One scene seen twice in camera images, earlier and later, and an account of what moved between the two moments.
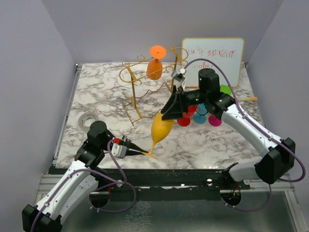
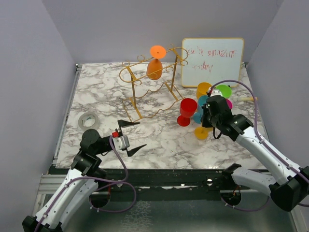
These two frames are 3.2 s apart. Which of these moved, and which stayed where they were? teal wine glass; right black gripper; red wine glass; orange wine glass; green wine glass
Moved: right black gripper
Stayed: orange wine glass; green wine glass; teal wine glass; red wine glass
